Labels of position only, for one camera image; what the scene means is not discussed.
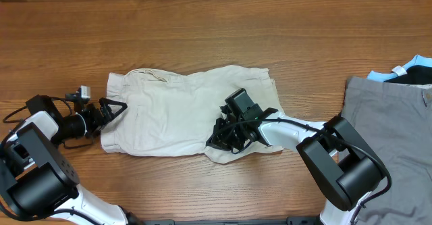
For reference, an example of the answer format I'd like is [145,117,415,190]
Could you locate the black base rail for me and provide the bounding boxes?
[142,216,323,225]

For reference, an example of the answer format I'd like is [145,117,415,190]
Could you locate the blue and black garment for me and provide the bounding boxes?
[367,55,431,85]

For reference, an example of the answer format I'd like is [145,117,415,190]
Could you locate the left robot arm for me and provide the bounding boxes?
[1,93,142,225]

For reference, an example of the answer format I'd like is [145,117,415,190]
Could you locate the grey shorts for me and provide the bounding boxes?
[342,77,431,224]

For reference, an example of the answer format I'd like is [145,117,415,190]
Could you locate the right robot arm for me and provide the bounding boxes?
[206,89,392,224]

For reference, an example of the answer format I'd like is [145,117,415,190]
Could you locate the beige shorts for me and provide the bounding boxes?
[101,66,282,164]

